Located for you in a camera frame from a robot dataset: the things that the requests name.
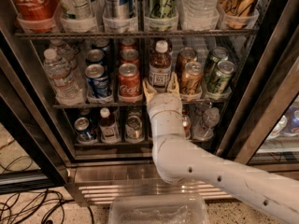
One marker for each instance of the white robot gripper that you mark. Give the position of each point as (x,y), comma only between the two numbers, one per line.
(163,103)

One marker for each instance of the brown tea bottle white cap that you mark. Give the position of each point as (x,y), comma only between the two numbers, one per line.
(160,67)

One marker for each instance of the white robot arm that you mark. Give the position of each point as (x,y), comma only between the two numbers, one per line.
(177,159)

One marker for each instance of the red can bottom shelf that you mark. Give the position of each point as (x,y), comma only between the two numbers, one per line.
(187,126)

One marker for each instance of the silver can bottom shelf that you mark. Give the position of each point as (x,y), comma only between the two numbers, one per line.
(134,129)

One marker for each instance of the water bottle bottom shelf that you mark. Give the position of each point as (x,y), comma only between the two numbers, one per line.
(203,130)

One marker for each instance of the tea bottle bottom shelf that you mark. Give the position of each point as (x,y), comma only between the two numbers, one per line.
(108,126)

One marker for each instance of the blue can bottom shelf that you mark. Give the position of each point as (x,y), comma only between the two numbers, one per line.
(85,130)

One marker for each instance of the clear water bottle middle shelf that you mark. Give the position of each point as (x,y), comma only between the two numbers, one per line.
(59,72)

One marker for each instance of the fridge glass door right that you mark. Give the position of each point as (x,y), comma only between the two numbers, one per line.
(256,135)

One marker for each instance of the large coca-cola can top shelf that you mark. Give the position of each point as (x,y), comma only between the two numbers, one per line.
(37,16)

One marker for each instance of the bronze can front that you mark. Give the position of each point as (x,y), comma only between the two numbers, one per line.
(191,77)

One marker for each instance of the bronze can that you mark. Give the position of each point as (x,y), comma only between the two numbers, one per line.
(191,77)
(185,55)

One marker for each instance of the red coca-cola can front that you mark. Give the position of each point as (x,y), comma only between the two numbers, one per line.
(129,89)

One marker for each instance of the bronze can rear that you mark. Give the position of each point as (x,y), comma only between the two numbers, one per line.
(185,55)

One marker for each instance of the green can front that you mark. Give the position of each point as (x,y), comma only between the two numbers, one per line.
(221,77)

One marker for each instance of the green can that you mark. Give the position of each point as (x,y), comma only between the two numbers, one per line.
(214,56)
(221,77)

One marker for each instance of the blue soda can front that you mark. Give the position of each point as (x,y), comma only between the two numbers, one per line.
(98,80)

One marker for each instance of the blue soda can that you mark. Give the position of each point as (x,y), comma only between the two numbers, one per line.
(98,80)
(95,56)

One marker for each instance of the green can rear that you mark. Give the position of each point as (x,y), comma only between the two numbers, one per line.
(214,56)

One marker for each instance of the clear plastic bin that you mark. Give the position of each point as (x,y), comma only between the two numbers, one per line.
(159,209)

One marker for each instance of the middle wire shelf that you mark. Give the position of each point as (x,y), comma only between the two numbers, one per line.
(92,105)

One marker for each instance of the wire shelf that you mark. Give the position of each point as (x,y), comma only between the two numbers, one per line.
(140,34)
(92,105)

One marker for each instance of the top wire shelf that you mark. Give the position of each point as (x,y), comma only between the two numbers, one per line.
(140,34)

